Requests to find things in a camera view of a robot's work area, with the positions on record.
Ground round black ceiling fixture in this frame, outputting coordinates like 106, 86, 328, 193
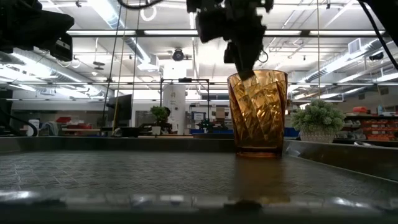
172, 48, 185, 62

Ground red storage bins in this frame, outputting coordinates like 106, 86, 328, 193
55, 116, 93, 130

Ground amber faceted plastic cup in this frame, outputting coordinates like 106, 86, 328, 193
226, 69, 289, 158

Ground black overhead frame bar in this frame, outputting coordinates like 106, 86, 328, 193
65, 29, 387, 39

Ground black textured serving tray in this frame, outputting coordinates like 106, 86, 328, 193
0, 136, 398, 224

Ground large green potted plant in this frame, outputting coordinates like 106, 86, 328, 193
290, 98, 346, 144

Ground small green potted plant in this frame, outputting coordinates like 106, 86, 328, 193
150, 105, 171, 136

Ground black computer monitor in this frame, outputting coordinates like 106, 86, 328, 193
106, 93, 133, 128

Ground white cylindrical column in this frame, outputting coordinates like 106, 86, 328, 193
162, 84, 187, 136

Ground silver ceiling air duct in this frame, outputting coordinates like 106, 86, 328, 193
88, 0, 160, 72

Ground black metal rack frame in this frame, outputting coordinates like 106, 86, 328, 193
159, 77, 211, 129

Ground shelf with orange boxes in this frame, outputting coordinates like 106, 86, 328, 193
343, 105, 398, 142

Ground thin yellow hanging cable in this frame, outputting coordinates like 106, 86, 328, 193
111, 0, 129, 131

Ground black curved cable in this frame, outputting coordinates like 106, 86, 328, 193
0, 107, 39, 138

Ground white plastic jug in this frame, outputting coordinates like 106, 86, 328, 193
27, 119, 41, 138

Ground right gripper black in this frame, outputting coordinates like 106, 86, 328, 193
185, 0, 275, 82

